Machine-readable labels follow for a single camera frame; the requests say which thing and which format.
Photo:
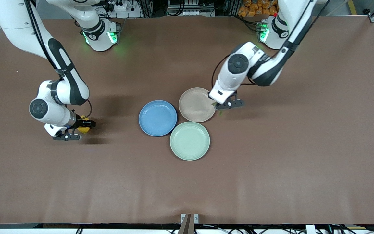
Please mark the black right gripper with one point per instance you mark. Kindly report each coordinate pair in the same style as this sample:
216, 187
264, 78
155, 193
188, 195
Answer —
83, 123

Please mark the yellow lemon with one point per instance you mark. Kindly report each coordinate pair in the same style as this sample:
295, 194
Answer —
84, 131

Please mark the green lettuce leaf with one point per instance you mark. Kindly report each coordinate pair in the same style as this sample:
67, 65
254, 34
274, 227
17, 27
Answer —
221, 112

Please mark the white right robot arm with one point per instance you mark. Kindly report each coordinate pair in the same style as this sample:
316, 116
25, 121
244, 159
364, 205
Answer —
67, 91

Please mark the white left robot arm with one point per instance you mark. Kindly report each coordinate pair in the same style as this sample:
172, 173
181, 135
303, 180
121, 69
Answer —
235, 65

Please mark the blue plate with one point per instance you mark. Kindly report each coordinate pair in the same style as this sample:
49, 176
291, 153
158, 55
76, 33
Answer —
157, 118

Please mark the mint green plate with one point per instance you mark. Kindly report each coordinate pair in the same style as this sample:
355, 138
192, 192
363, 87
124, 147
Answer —
189, 141

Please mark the beige plate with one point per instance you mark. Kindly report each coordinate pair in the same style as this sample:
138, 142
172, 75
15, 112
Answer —
195, 105

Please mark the white power strip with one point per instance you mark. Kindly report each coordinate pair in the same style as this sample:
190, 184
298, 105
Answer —
117, 6

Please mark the orange snack bags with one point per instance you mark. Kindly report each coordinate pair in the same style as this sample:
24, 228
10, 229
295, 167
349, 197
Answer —
255, 8

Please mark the metal table edge bracket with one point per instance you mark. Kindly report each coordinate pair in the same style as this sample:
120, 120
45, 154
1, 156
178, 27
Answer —
189, 219

